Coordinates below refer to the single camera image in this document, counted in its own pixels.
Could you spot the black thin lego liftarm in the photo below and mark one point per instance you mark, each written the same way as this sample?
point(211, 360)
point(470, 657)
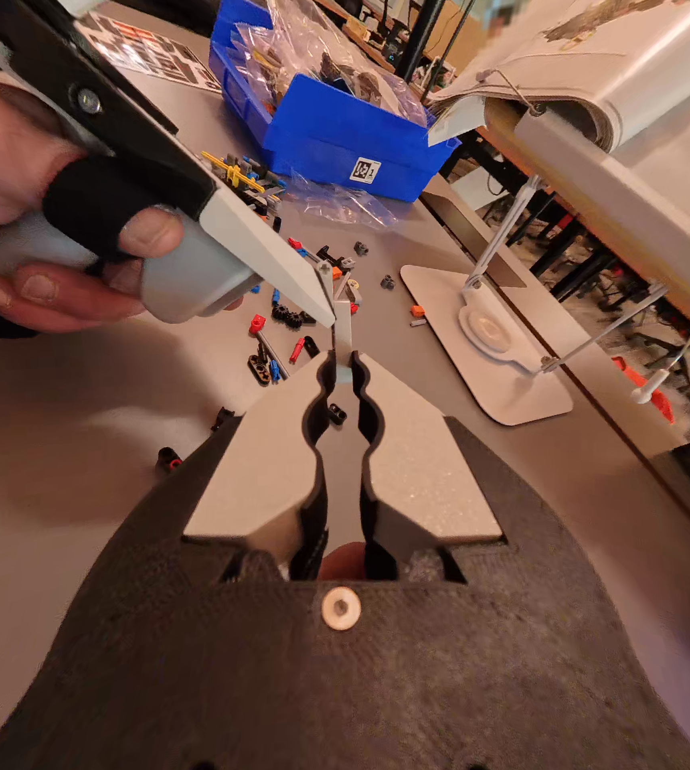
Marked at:
point(312, 346)

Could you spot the black lego bracket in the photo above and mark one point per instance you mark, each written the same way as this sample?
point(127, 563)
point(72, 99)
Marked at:
point(330, 255)

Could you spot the red lego axle connector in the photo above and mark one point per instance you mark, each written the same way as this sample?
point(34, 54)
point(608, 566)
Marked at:
point(295, 243)

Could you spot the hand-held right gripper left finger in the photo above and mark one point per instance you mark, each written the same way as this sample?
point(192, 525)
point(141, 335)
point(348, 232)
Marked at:
point(254, 475)

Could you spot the instruction booklet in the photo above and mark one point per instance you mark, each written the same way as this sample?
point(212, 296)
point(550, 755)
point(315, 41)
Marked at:
point(621, 60)

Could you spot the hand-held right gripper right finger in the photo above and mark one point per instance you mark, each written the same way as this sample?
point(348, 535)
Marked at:
point(429, 475)

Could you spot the black lego pin connector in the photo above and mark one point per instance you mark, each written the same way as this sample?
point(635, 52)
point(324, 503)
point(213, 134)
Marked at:
point(223, 417)

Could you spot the black pole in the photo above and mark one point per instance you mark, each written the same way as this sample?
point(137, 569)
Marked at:
point(420, 36)

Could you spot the partly built lego model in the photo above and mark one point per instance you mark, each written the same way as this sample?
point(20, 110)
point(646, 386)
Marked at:
point(242, 174)

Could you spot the red lego pin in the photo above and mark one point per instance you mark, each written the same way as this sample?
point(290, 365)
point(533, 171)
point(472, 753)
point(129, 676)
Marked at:
point(298, 349)

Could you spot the red object on floor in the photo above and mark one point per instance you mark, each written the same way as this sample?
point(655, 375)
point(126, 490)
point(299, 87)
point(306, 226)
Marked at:
point(662, 408)

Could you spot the white tray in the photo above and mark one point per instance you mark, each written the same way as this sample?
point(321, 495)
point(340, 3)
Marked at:
point(501, 385)

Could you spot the long grey lego axle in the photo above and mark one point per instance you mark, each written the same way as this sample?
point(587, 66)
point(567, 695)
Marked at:
point(272, 355)

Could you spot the black lego gear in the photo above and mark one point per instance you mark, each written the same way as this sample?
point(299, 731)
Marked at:
point(280, 314)
point(295, 320)

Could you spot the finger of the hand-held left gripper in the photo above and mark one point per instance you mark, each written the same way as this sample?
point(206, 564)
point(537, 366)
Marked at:
point(260, 246)

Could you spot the grey thin lego liftarm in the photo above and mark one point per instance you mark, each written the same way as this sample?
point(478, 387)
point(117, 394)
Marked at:
point(354, 292)

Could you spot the sticker sheet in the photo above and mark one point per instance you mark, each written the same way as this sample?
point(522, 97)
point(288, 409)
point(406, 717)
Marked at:
point(152, 54)

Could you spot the blue storage bin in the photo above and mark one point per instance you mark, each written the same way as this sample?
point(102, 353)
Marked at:
point(333, 150)

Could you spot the clear bags of lego parts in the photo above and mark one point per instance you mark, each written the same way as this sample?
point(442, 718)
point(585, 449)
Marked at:
point(321, 54)

